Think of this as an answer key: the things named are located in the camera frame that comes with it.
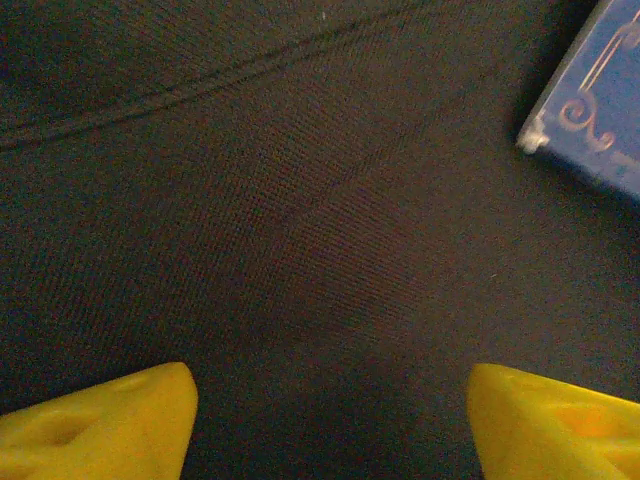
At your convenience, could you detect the black fabric backpack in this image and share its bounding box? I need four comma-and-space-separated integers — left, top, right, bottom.
0, 0, 640, 480

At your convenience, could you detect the blue hardcover book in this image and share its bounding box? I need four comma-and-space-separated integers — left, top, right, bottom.
515, 0, 640, 202

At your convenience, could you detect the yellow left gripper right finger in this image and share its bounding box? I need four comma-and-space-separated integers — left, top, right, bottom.
466, 362, 640, 480

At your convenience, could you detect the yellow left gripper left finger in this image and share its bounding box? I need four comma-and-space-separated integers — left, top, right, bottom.
0, 361, 199, 480

